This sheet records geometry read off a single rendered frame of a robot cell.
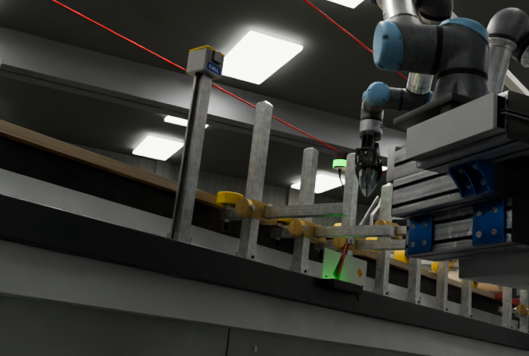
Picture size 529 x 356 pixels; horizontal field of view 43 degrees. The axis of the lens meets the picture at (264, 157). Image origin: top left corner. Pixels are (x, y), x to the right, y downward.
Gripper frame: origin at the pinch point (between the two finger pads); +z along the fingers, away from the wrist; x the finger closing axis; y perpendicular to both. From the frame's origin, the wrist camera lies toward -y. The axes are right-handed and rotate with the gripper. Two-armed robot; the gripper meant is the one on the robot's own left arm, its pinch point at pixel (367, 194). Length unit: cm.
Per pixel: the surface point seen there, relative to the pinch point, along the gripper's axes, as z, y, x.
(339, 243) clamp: 17.2, -0.7, -8.1
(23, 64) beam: -224, -350, -478
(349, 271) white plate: 25.6, -3.8, -4.7
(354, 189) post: -2.3, -4.0, -5.3
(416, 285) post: 23, -50, 11
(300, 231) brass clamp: 18.2, 23.0, -14.8
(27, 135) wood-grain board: 12, 95, -61
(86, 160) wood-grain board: 13, 79, -55
